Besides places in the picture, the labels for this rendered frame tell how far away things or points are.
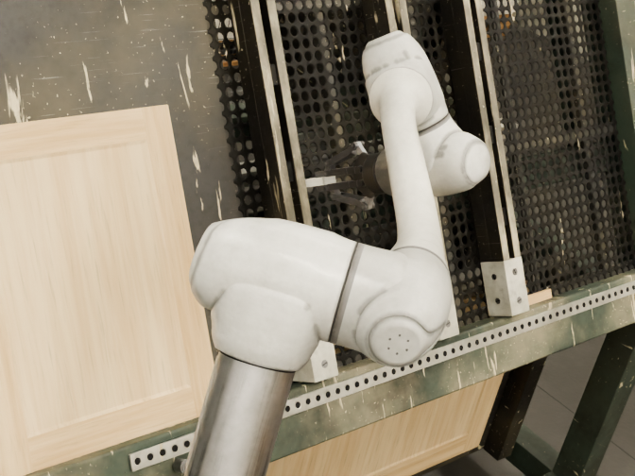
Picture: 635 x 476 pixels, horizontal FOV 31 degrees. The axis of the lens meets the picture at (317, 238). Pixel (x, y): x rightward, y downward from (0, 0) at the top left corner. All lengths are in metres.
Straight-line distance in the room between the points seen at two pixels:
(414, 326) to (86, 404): 0.80
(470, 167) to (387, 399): 0.65
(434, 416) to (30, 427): 1.35
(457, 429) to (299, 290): 1.82
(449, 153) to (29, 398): 0.79
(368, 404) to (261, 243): 0.98
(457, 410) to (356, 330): 1.74
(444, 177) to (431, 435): 1.30
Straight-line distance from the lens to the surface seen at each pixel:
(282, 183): 2.16
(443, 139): 1.90
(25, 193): 1.95
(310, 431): 2.23
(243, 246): 1.39
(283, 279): 1.38
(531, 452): 3.47
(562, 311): 2.75
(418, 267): 1.43
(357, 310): 1.38
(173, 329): 2.08
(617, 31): 3.03
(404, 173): 1.68
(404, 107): 1.77
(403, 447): 3.01
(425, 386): 2.43
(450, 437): 3.16
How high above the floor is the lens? 2.21
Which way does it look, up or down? 29 degrees down
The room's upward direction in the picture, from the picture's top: 13 degrees clockwise
